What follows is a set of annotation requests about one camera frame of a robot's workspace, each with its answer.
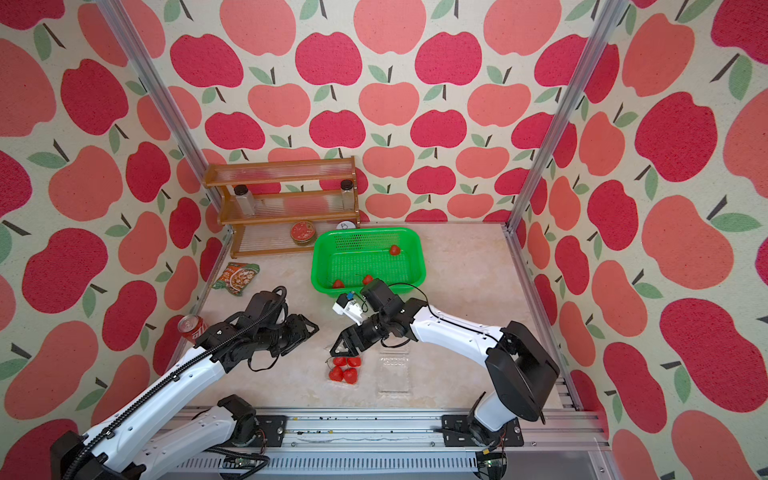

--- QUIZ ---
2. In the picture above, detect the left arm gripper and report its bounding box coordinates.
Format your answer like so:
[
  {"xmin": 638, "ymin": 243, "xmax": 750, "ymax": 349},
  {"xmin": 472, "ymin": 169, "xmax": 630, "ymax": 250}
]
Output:
[{"xmin": 258, "ymin": 311, "xmax": 323, "ymax": 355}]

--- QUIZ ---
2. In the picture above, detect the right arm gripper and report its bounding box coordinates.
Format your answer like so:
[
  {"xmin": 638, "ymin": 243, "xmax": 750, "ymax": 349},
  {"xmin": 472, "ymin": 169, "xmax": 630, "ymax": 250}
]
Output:
[{"xmin": 330, "ymin": 313, "xmax": 390, "ymax": 354}]

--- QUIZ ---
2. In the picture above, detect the green plastic basket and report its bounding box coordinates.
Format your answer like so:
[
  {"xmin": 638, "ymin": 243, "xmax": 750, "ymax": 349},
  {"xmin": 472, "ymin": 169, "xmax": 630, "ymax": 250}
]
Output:
[{"xmin": 310, "ymin": 227, "xmax": 427, "ymax": 296}]

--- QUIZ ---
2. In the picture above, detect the clear clamshell container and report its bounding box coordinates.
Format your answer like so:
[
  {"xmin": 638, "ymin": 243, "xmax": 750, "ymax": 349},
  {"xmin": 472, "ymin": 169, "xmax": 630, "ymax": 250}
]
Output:
[
  {"xmin": 376, "ymin": 354, "xmax": 411, "ymax": 396},
  {"xmin": 326, "ymin": 356, "xmax": 363, "ymax": 385}
]

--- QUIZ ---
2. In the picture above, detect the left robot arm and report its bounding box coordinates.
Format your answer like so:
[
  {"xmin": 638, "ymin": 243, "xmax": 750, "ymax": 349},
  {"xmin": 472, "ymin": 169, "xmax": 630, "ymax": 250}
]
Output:
[{"xmin": 50, "ymin": 286, "xmax": 319, "ymax": 479}]

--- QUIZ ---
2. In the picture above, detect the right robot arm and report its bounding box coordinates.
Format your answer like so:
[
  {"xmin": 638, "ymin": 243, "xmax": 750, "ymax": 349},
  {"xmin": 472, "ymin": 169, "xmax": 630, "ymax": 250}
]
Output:
[{"xmin": 330, "ymin": 280, "xmax": 560, "ymax": 438}]

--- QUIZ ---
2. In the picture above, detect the soup mix packet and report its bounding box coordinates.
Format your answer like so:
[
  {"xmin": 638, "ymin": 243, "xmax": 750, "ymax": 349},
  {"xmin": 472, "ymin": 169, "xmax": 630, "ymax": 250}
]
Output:
[{"xmin": 212, "ymin": 262, "xmax": 260, "ymax": 296}]

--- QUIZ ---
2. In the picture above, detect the red gold round tin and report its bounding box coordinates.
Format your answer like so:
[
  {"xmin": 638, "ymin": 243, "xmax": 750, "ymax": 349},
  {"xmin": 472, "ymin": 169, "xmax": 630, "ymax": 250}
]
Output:
[{"xmin": 290, "ymin": 220, "xmax": 317, "ymax": 246}]

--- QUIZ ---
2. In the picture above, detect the red soda can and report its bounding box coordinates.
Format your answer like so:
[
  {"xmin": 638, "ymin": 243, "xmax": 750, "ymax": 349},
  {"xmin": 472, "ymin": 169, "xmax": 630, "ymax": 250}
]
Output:
[{"xmin": 176, "ymin": 314, "xmax": 208, "ymax": 344}]

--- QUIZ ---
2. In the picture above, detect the wooden shelf rack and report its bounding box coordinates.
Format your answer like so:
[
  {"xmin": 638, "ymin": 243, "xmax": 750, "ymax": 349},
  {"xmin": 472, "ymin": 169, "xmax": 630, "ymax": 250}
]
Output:
[{"xmin": 203, "ymin": 157, "xmax": 361, "ymax": 259}]

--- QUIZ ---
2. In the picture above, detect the left spice jar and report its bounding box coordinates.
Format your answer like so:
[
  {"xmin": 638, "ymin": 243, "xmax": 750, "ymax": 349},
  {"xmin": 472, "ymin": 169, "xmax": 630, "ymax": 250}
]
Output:
[{"xmin": 233, "ymin": 184, "xmax": 257, "ymax": 217}]

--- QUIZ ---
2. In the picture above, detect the spice jar on shelf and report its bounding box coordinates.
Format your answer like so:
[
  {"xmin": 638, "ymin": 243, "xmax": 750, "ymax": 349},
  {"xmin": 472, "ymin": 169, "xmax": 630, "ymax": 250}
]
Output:
[{"xmin": 340, "ymin": 179, "xmax": 355, "ymax": 211}]

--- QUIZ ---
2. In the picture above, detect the left aluminium corner post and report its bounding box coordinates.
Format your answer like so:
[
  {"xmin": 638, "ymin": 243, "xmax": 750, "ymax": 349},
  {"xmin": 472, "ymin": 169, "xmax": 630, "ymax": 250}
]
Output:
[{"xmin": 96, "ymin": 0, "xmax": 223, "ymax": 212}]

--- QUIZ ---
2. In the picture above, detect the aluminium corner post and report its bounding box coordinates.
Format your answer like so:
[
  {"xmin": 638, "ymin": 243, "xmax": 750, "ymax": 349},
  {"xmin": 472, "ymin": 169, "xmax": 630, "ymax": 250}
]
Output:
[
  {"xmin": 96, "ymin": 0, "xmax": 223, "ymax": 212},
  {"xmin": 503, "ymin": 0, "xmax": 629, "ymax": 238}
]

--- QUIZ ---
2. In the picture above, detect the right aluminium corner post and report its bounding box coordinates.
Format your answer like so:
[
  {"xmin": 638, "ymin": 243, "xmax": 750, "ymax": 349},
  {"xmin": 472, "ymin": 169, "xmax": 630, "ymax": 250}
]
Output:
[{"xmin": 503, "ymin": 0, "xmax": 629, "ymax": 238}]

